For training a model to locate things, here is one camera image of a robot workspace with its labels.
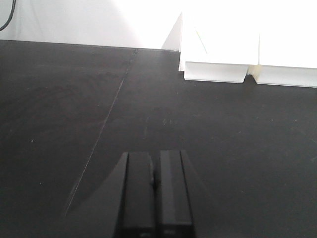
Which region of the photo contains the black power cable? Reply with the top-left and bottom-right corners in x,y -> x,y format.
0,0 -> 16,32

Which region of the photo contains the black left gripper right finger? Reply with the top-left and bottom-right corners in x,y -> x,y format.
156,150 -> 193,238

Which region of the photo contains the left white storage bin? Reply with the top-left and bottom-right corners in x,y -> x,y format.
162,11 -> 260,84

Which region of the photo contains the white storage bin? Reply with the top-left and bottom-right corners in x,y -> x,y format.
248,31 -> 317,88
162,11 -> 260,84

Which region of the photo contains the middle white storage bin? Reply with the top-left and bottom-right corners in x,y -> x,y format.
248,31 -> 317,88

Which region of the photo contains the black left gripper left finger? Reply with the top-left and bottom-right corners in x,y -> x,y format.
114,152 -> 155,238

